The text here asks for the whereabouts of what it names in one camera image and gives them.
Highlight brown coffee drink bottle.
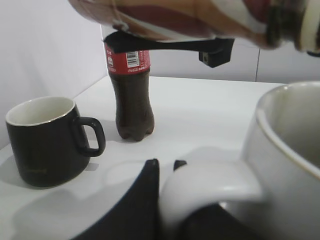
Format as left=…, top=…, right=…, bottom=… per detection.
left=70, top=0, right=320, bottom=53

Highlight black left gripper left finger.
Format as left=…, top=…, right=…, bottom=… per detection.
left=74, top=158, right=160, bottom=240

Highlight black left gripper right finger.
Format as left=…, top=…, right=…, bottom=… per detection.
left=173, top=159, right=187, bottom=171

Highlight black ceramic mug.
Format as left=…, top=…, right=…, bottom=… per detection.
left=5, top=96, right=106, bottom=188

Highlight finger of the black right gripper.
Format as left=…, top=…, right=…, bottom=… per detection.
left=103, top=31, right=234, bottom=68

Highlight cola bottle red label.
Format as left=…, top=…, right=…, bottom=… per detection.
left=103, top=31, right=155, bottom=142

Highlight white ceramic mug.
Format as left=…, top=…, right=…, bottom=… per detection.
left=158, top=81, right=320, bottom=240

